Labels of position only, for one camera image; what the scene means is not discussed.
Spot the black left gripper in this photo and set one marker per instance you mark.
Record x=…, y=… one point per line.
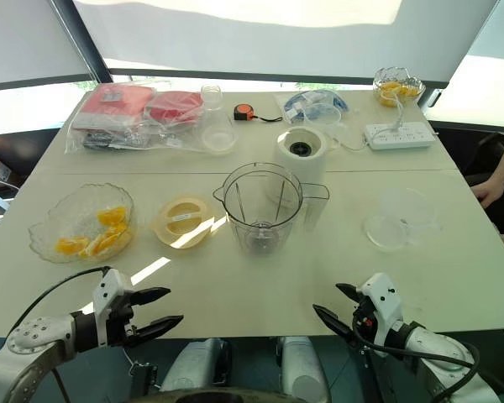
x=121, y=323

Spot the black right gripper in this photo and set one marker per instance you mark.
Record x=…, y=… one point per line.
x=366, y=325

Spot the orange fruit segment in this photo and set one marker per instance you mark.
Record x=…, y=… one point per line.
x=111, y=216
x=122, y=235
x=101, y=247
x=71, y=245

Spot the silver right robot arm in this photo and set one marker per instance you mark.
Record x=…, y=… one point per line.
x=437, y=344

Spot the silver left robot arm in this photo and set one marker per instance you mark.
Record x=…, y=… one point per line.
x=33, y=336

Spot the yellow blender lid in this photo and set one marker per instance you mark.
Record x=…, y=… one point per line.
x=180, y=222

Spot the clear blender jar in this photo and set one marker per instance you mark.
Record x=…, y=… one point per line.
x=260, y=210

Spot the white blender base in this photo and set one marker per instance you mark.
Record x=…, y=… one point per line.
x=304, y=157

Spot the person's right hand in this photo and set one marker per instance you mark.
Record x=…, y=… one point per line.
x=491, y=192

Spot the silver robot left leg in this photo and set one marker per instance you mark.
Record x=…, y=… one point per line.
x=197, y=365

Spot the silver robot leg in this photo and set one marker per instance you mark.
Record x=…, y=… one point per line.
x=197, y=365
x=302, y=365

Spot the silver robot right leg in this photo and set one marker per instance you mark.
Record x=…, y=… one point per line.
x=302, y=365

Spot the clear small measuring cup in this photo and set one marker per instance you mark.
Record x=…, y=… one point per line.
x=399, y=222

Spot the large wavy glass bowl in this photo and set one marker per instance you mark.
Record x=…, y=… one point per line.
x=73, y=210

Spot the white power strip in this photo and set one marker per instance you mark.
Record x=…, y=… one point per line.
x=399, y=136

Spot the clear glass conical flask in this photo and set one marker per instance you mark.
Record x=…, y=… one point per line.
x=216, y=134

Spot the clear round plastic container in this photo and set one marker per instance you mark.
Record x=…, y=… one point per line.
x=321, y=115

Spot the clear bag with red disc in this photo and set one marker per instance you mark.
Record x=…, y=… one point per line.
x=174, y=105

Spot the clear bag with red pack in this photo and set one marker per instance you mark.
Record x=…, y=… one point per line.
x=109, y=105

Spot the orange black tape measure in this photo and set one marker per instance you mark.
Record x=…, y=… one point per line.
x=243, y=112

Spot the small wavy glass bowl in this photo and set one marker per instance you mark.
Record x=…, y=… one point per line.
x=397, y=77

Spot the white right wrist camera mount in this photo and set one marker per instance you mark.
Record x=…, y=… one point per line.
x=382, y=302

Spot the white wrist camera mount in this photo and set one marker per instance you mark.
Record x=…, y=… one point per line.
x=108, y=289
x=382, y=302

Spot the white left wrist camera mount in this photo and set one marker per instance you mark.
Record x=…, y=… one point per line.
x=108, y=289

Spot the dark window frame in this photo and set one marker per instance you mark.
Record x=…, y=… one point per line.
x=235, y=76

